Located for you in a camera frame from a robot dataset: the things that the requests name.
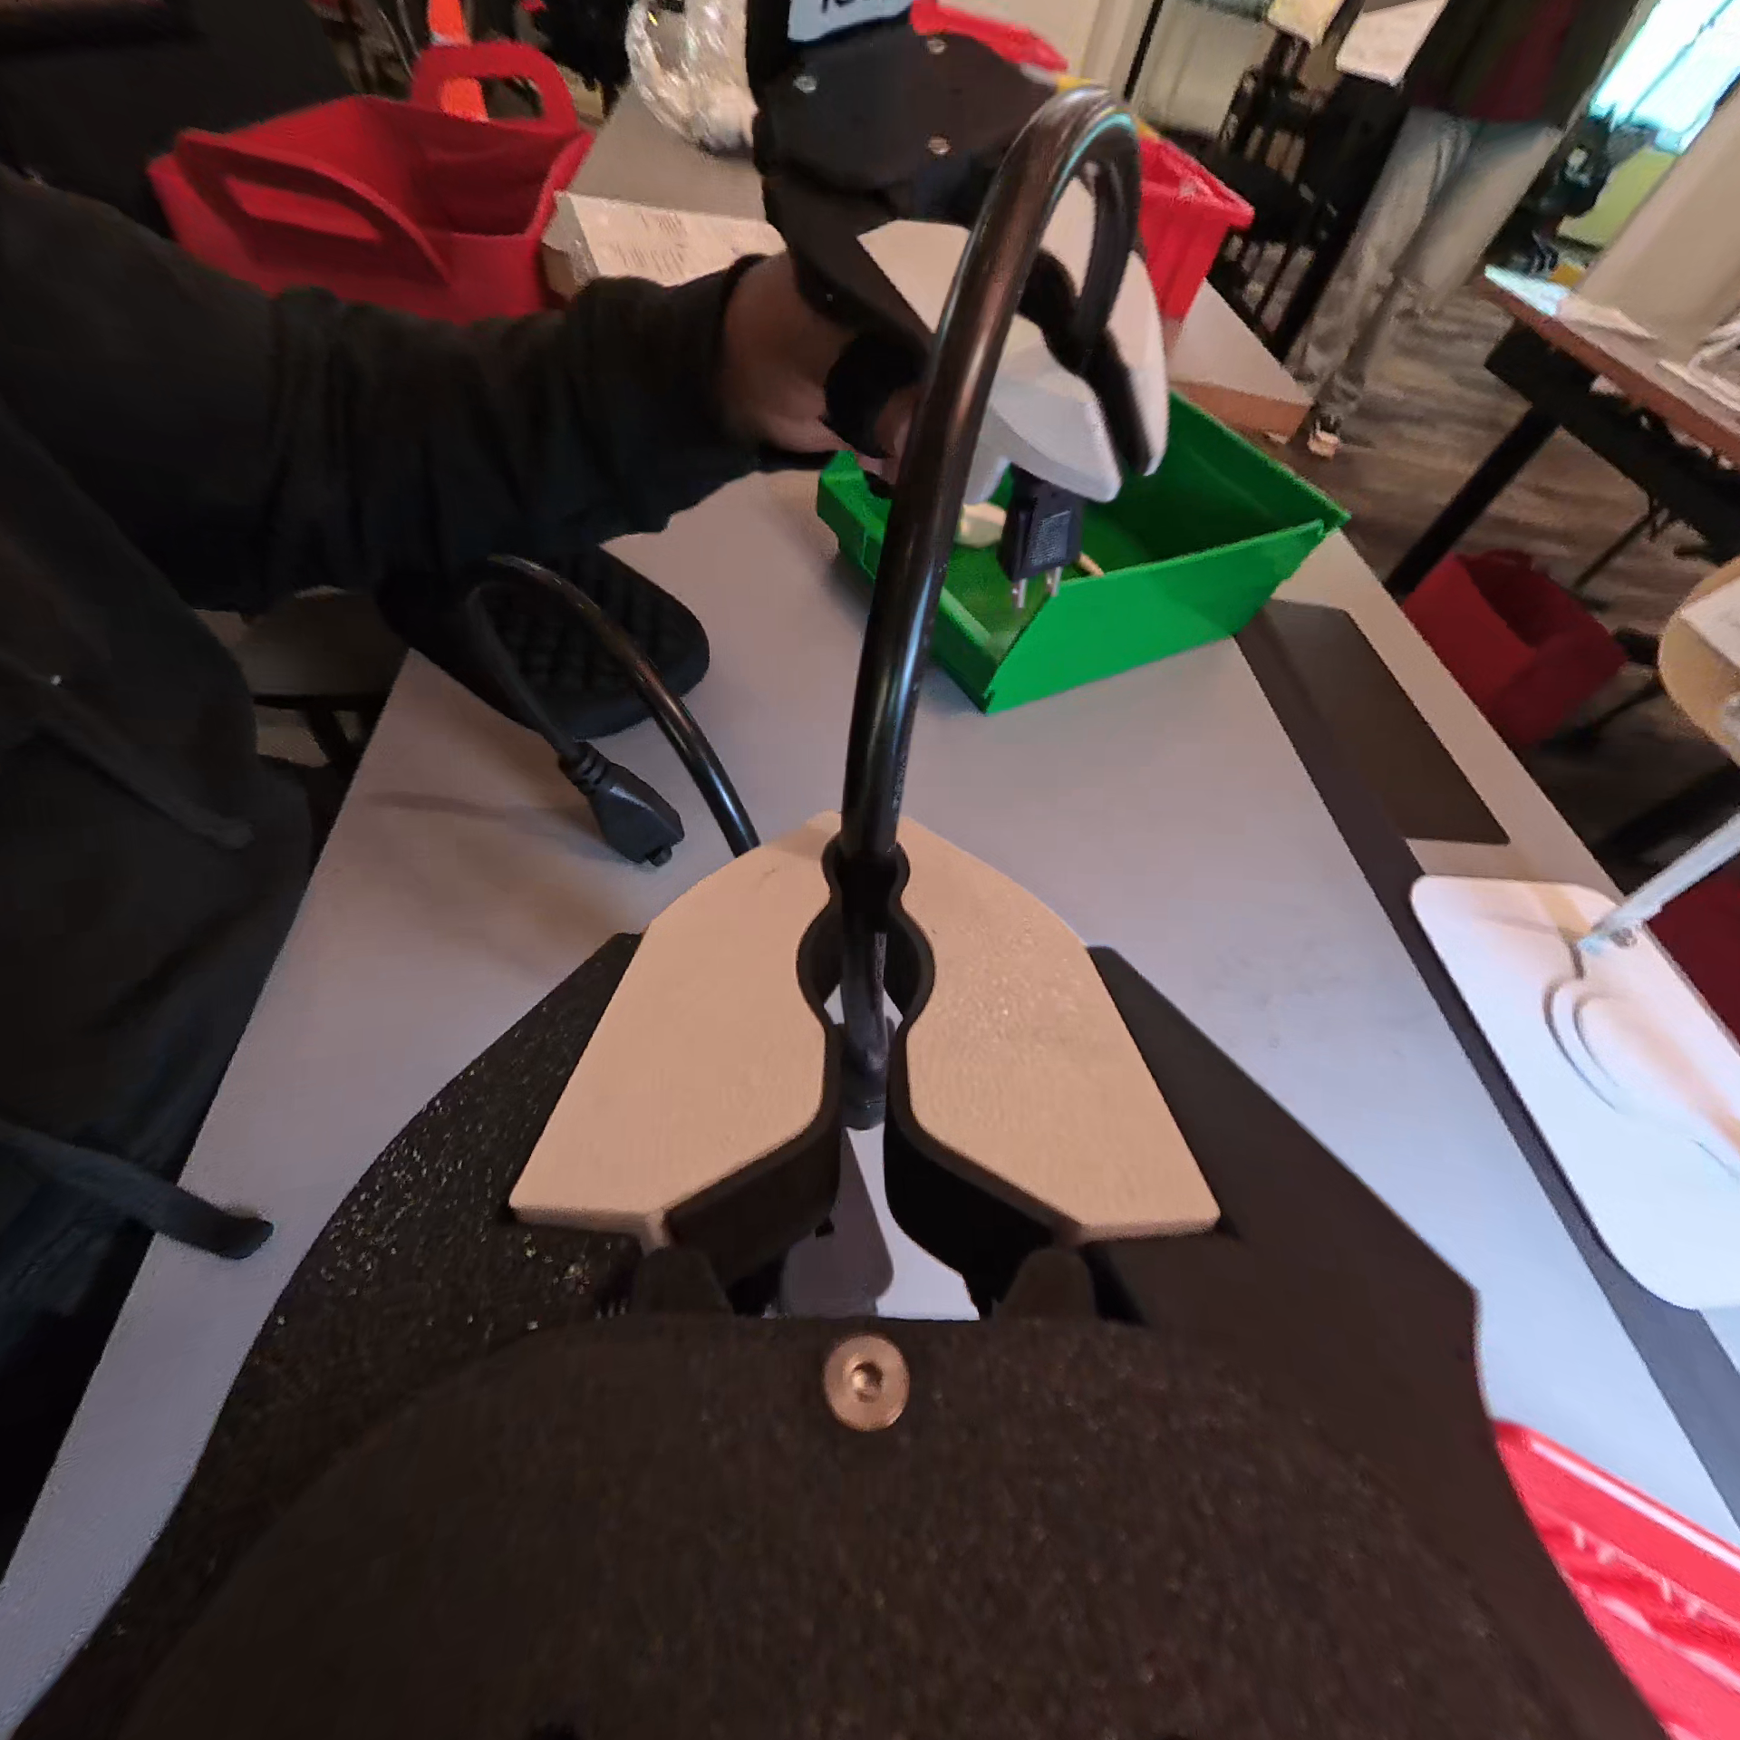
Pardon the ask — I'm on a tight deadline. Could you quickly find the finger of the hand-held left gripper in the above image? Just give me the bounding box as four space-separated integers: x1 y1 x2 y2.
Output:
857 221 1134 508
1041 181 1174 480

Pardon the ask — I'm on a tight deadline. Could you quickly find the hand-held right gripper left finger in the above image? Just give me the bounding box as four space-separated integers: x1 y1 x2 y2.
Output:
507 811 857 1248

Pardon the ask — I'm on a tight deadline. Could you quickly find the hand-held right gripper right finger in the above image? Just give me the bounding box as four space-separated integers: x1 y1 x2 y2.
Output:
884 823 1225 1248

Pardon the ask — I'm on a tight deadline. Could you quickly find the green plastic bin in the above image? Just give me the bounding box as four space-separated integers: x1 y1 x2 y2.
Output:
816 392 1352 717

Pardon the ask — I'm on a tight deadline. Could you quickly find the thin black power cable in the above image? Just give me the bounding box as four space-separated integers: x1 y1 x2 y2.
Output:
829 85 1145 1133

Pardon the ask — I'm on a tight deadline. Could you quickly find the thick black power cord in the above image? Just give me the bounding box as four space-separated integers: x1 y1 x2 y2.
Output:
467 554 763 869

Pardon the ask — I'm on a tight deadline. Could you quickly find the person's left forearm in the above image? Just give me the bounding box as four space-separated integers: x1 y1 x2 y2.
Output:
0 169 768 619

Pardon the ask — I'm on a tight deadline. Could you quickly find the person's left hand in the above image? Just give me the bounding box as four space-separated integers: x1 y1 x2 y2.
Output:
717 251 933 460

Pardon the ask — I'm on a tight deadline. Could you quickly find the red bin with white label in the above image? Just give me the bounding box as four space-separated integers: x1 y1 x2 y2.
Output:
1135 128 1256 323

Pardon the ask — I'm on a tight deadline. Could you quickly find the clear plastic bag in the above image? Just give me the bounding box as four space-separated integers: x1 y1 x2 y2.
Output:
623 0 763 154

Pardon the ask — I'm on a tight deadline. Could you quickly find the white paper sheet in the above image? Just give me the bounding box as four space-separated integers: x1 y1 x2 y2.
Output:
541 191 787 313

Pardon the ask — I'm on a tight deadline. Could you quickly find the red tote bag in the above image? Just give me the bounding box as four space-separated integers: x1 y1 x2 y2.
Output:
148 41 594 326

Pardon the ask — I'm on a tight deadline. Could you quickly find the brown table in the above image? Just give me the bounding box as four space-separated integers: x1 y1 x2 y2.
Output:
1381 265 1740 601

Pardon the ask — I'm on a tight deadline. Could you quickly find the person's torso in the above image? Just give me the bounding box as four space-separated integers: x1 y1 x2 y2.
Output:
0 393 322 1565

